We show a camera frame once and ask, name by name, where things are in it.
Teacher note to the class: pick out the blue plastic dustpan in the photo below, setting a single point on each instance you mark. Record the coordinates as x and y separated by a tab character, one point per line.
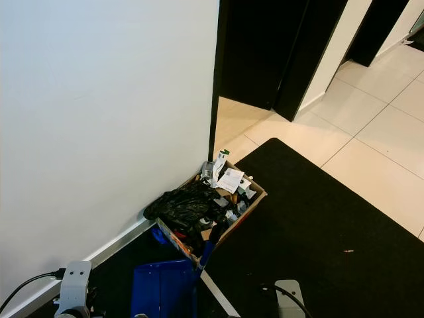
162	288

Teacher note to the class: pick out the black and white hand brush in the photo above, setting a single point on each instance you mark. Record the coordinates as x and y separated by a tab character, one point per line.
220	295

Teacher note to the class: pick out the black floor mat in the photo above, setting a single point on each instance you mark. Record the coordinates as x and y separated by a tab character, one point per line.
305	218

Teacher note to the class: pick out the white baseboard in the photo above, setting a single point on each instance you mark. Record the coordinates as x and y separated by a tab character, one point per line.
106	250

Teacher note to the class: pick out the black plastic bag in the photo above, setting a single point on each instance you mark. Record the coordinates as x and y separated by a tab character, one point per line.
182	205

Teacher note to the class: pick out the white printed paper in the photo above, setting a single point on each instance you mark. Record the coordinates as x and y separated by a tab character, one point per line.
230	180

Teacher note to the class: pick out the cardboard box of rubbish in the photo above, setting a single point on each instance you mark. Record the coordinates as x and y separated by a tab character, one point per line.
255	197

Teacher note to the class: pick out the small red debris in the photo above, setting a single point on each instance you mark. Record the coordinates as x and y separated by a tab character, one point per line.
348	251

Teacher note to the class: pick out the narrow black door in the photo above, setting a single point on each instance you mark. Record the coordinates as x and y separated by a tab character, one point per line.
374	30

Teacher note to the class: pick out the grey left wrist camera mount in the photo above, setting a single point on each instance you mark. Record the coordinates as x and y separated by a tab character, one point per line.
75	281

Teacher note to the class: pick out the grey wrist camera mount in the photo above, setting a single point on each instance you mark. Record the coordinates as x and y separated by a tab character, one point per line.
290	298
75	281

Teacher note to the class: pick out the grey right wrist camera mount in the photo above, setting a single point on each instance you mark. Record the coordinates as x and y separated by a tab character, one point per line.
290	298

